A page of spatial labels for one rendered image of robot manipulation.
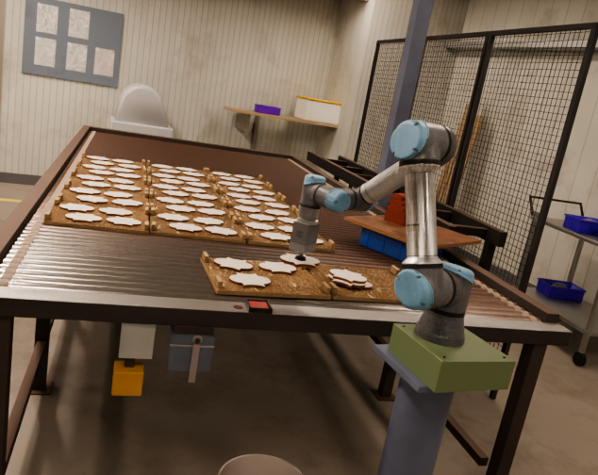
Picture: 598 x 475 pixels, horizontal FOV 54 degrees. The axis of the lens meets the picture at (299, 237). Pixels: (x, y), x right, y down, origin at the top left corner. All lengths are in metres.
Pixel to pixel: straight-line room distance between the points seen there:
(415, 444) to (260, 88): 6.36
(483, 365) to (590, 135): 4.57
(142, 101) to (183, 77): 0.98
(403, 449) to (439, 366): 0.36
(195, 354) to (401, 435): 0.68
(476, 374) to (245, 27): 6.46
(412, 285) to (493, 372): 0.36
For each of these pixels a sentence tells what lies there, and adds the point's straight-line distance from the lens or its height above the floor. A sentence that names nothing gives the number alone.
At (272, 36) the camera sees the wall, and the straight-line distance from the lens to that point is 7.86.
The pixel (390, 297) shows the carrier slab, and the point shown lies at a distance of 2.20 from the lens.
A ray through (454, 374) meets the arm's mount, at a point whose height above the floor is 0.93.
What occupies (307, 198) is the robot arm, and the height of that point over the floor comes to 1.26.
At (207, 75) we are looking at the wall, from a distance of 7.63.
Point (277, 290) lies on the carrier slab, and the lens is 2.03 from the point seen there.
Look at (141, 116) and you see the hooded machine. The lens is 6.77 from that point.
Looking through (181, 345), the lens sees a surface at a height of 0.80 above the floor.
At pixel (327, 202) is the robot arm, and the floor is 1.27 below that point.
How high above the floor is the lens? 1.61
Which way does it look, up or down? 14 degrees down
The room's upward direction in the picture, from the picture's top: 10 degrees clockwise
